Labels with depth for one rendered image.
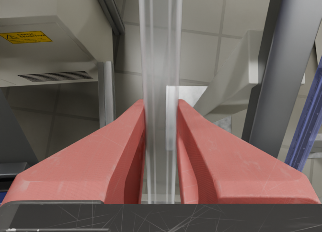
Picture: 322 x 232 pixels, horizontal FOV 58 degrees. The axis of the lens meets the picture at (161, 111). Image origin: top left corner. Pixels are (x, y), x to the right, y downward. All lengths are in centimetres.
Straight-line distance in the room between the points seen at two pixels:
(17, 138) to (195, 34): 92
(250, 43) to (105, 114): 57
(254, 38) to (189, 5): 92
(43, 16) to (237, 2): 86
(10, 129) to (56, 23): 28
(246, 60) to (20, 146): 29
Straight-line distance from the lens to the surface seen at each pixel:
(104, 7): 100
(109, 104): 82
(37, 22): 62
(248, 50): 33
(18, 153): 41
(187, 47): 118
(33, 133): 123
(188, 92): 113
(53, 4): 59
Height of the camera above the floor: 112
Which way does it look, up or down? 84 degrees down
